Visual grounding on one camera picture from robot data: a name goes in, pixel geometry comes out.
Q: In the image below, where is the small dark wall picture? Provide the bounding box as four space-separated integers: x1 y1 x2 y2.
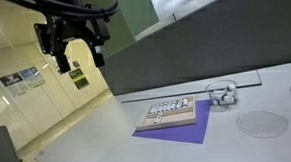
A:
71 59 82 69

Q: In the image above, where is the purple square mat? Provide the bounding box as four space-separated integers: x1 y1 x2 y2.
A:
130 99 214 149

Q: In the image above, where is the blue and green wall poster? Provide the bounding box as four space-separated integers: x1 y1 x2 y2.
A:
19 65 47 91

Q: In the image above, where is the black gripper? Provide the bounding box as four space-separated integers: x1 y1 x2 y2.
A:
33 11 113 77

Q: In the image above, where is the wall poster with dark photo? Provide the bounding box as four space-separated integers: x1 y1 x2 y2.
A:
0 71 30 99

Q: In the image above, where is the clear round dish lid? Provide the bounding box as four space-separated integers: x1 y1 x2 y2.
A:
235 108 290 140

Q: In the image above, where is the clear glass bowl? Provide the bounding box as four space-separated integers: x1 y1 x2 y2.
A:
204 78 240 112

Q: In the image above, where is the white ledge behind partition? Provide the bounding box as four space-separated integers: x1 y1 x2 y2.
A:
132 0 247 41

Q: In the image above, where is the black office chair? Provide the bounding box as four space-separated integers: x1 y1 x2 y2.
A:
0 121 44 162

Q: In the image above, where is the wooden compartment tray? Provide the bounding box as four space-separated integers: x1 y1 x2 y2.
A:
133 94 198 132

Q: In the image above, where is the black and green wall poster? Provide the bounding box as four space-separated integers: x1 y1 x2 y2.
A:
68 67 90 91

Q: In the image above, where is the dark gray partition panel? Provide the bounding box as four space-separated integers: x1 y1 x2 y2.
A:
95 0 291 97

